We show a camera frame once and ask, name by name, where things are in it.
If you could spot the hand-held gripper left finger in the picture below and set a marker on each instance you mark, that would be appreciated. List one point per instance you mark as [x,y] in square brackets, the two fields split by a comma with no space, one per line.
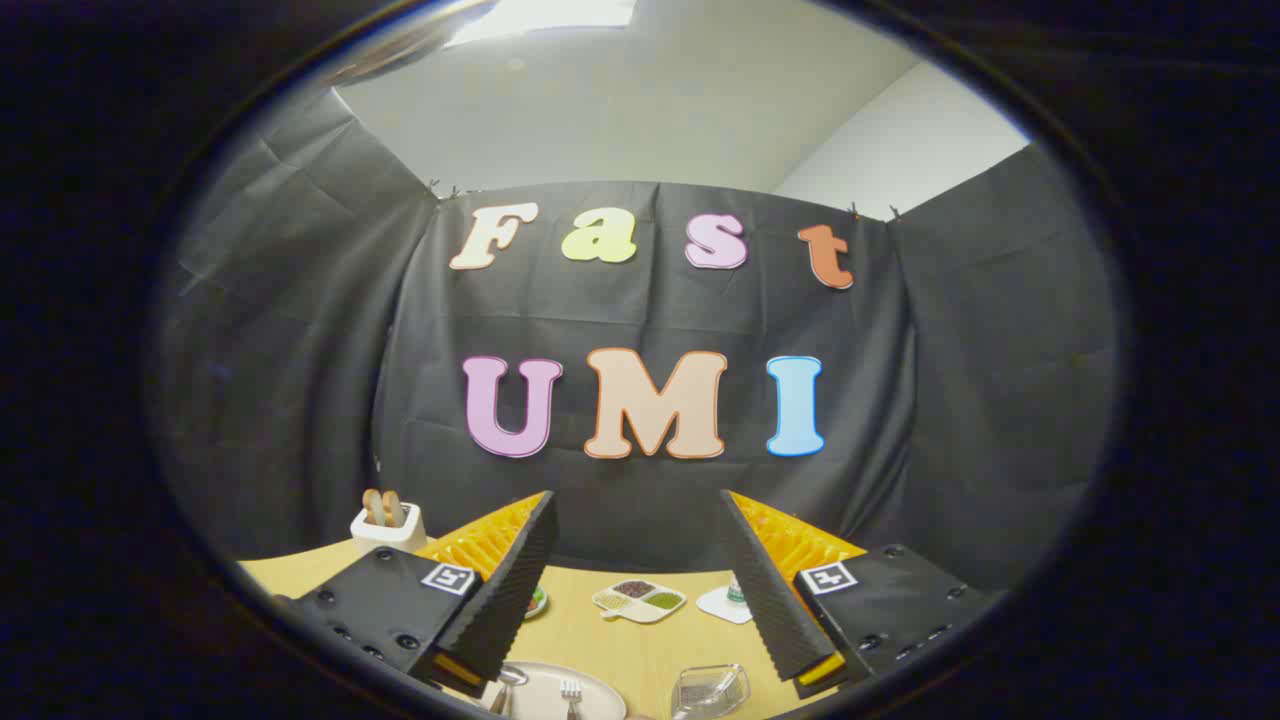
[505,590]

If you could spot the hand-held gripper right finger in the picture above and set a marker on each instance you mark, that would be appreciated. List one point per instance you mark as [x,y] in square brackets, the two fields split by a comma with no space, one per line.
[770,600]

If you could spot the pale green plate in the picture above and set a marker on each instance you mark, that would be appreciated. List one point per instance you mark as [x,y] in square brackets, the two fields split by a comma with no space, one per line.
[538,603]

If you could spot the clear plastic water bottle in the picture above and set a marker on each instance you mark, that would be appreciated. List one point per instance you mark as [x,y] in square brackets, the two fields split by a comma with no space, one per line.
[735,592]

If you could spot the white square coaster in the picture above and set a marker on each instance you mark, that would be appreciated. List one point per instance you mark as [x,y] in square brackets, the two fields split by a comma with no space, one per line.
[722,606]

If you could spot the large white plate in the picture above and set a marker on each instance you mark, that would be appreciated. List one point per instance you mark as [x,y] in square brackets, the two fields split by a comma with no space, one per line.
[545,695]

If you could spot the cream white toaster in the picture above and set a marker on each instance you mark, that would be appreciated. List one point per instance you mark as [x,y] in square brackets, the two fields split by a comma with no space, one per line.
[388,538]

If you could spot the white divided seasoning dish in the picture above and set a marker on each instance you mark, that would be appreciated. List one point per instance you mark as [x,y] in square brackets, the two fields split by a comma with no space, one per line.
[640,602]

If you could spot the toasted bread slice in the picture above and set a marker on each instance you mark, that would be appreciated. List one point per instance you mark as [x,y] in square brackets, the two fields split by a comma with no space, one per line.
[373,508]
[394,510]

